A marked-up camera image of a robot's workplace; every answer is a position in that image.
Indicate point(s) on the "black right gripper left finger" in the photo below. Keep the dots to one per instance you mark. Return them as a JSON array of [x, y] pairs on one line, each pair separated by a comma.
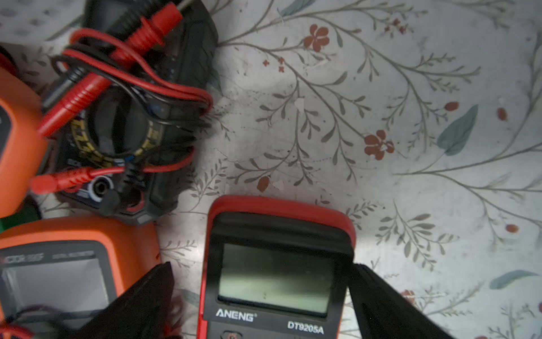
[[141, 312]]

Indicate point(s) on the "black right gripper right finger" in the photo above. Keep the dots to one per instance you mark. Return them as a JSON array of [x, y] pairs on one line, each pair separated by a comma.
[[382, 312]]

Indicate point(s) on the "orange multimeter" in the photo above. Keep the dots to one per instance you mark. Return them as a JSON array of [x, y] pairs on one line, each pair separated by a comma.
[[58, 274]]

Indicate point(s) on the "red ANENG multimeter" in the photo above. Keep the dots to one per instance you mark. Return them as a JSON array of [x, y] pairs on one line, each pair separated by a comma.
[[274, 269]]

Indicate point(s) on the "orange multimeter lying diagonal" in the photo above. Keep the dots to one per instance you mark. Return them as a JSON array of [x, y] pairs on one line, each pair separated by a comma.
[[22, 150]]

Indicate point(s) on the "small black multimeter with leads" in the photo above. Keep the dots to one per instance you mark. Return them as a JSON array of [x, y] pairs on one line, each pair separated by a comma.
[[130, 97]]

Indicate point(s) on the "white plastic perforated basket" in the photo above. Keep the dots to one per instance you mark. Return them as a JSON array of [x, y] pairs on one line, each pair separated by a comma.
[[28, 22]]

